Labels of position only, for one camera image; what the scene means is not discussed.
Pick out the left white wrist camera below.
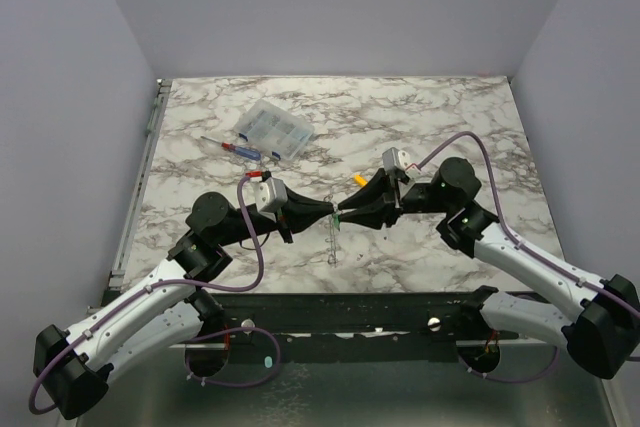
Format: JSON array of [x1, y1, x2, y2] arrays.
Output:
[[254, 177, 288, 218]]

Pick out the yellow handled screwdriver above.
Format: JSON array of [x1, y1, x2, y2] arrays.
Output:
[[353, 175, 368, 187]]

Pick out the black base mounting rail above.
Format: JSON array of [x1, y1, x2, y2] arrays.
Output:
[[172, 291, 521, 366]]

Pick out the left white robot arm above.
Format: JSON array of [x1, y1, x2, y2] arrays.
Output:
[[28, 179, 334, 420]]

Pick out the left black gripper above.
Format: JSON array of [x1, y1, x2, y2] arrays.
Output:
[[219, 184, 335, 248]]

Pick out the left aluminium side rail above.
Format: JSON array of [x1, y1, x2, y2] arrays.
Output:
[[107, 78, 173, 291]]

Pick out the blue red screwdriver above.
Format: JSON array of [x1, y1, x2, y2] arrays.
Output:
[[201, 136, 262, 161]]

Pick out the green capped key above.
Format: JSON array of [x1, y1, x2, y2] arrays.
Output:
[[331, 213, 341, 230]]

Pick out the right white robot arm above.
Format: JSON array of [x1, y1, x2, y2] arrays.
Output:
[[339, 157, 639, 379]]

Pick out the clear plastic parts box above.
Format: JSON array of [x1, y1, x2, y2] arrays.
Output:
[[233, 99, 314, 161]]

